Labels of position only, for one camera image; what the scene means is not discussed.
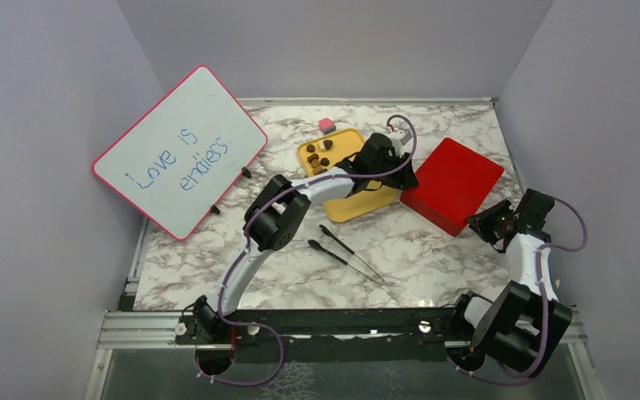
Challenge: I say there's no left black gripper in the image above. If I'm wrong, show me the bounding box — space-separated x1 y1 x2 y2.
367 148 418 190

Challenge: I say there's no red box lid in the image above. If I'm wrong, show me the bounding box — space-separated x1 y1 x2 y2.
407 138 504 217

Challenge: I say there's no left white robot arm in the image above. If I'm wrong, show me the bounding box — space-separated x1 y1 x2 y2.
192 128 418 343

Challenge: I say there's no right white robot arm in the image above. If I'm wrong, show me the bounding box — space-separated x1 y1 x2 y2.
447 189 573 385

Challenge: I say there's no red chocolate box with dividers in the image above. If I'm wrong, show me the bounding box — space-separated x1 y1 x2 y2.
400 189 478 237

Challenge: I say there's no yellow plastic tray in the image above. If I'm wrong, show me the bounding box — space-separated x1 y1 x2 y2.
297 128 398 223

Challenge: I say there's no pink and grey eraser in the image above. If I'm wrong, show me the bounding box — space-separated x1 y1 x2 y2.
318 117 337 134

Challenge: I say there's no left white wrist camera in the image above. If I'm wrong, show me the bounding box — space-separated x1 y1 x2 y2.
388 131 413 147

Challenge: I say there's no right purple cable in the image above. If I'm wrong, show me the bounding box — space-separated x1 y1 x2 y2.
447 197 589 387

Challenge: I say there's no purple cable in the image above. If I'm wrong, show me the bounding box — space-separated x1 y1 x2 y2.
193 114 418 388
447 197 589 387

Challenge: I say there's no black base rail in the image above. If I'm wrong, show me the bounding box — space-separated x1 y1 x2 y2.
174 306 474 363

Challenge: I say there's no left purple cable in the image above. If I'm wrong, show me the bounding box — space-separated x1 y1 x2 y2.
193 114 418 388

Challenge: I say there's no white board with pink frame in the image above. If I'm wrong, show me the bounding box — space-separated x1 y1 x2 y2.
91 65 268 240

